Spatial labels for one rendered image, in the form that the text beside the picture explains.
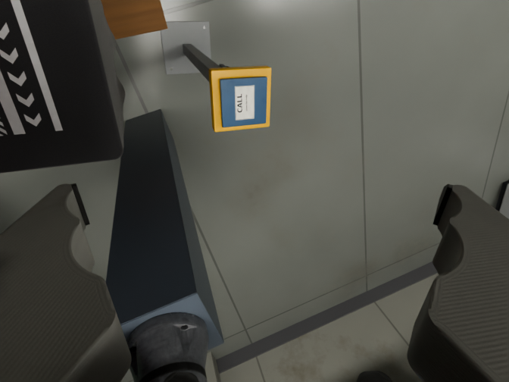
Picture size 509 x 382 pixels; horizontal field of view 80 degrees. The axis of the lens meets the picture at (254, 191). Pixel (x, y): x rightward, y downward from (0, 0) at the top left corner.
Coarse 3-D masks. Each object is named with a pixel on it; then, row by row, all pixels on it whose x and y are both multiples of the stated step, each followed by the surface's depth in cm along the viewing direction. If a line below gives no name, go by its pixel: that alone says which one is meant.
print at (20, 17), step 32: (0, 0) 47; (0, 32) 48; (32, 32) 50; (0, 64) 50; (32, 64) 52; (0, 96) 53; (32, 96) 54; (0, 128) 55; (32, 128) 56; (64, 128) 58
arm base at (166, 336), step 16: (160, 320) 55; (176, 320) 55; (192, 320) 57; (144, 336) 53; (160, 336) 53; (176, 336) 53; (192, 336) 55; (144, 352) 52; (160, 352) 51; (176, 352) 51; (192, 352) 53; (144, 368) 50; (160, 368) 49; (176, 368) 49; (192, 368) 50
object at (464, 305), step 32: (448, 192) 10; (448, 224) 9; (480, 224) 8; (448, 256) 8; (480, 256) 7; (448, 288) 7; (480, 288) 7; (416, 320) 7; (448, 320) 6; (480, 320) 6; (416, 352) 6; (448, 352) 6; (480, 352) 5
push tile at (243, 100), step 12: (228, 84) 61; (240, 84) 62; (252, 84) 63; (264, 84) 64; (228, 96) 63; (240, 96) 63; (252, 96) 64; (264, 96) 65; (228, 108) 64; (240, 108) 65; (252, 108) 65; (264, 108) 66; (228, 120) 65; (240, 120) 66; (252, 120) 67; (264, 120) 68
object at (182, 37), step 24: (168, 24) 136; (192, 24) 138; (168, 48) 140; (192, 48) 128; (168, 72) 145; (192, 72) 148; (216, 72) 61; (240, 72) 63; (264, 72) 64; (216, 96) 64; (216, 120) 66
